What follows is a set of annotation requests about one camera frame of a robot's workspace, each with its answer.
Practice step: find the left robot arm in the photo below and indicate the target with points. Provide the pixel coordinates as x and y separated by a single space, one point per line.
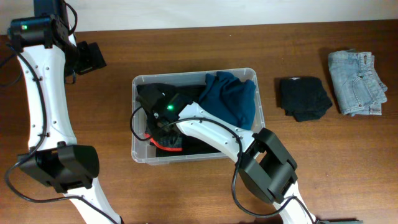
48 52

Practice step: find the light blue jeans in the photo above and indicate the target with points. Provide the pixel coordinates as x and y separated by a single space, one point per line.
357 86

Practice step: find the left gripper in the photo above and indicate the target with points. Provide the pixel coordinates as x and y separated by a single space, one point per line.
92 56

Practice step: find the clear plastic storage bin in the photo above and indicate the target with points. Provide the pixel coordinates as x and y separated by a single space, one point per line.
144 152

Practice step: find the small black shirt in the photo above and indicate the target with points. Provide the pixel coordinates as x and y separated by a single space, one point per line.
304 98

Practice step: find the black shorts with red trim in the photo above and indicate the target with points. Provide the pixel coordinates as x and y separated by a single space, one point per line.
166 139

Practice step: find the blue cloth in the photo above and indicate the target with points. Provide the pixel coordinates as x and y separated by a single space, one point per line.
228 98

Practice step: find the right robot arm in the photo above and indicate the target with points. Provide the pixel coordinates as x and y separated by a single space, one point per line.
262 162

